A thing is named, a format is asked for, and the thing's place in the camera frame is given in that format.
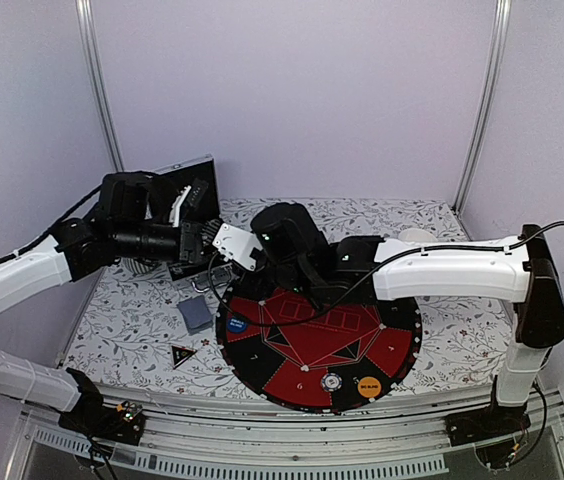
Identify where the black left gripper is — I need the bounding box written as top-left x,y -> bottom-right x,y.
114,219 -> 219,269

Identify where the blue small blind button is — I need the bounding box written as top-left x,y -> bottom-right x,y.
226,316 -> 248,334

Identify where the poker chip stack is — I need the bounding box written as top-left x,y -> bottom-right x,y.
320,372 -> 343,393

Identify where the orange big blind button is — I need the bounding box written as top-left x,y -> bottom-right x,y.
357,376 -> 382,399

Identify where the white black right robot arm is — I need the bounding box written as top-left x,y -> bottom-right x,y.
250,202 -> 564,436

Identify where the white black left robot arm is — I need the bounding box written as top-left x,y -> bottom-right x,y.
0,164 -> 220,434

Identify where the aluminium poker chip case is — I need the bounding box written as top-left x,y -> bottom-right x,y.
157,154 -> 222,292

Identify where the round red black poker mat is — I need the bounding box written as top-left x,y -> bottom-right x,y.
216,281 -> 422,413

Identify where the white ceramic bowl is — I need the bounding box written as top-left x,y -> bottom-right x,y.
398,228 -> 437,243

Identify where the black triangular card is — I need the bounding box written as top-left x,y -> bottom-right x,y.
171,346 -> 196,369

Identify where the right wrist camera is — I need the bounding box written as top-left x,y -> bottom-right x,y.
212,223 -> 263,272

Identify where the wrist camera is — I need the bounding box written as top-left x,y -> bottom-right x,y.
168,178 -> 209,227
212,223 -> 263,272

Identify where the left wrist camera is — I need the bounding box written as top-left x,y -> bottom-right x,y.
168,178 -> 209,227

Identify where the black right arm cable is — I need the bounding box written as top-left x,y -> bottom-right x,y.
206,219 -> 564,331

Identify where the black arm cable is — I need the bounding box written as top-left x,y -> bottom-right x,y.
0,172 -> 163,281
206,219 -> 564,331

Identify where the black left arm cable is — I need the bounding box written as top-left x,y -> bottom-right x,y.
0,172 -> 163,281

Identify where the aluminium front rail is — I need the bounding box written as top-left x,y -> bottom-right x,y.
5,386 -> 564,479

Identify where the left aluminium frame post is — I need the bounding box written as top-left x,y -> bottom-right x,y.
75,0 -> 126,173

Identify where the aluminium frame post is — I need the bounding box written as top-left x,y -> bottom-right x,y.
75,0 -> 126,173
452,0 -> 512,217

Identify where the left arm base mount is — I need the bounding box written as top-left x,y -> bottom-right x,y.
58,368 -> 146,446

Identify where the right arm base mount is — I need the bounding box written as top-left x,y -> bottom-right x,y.
444,398 -> 530,470

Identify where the right aluminium frame post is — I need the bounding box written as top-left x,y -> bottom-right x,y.
452,0 -> 512,217

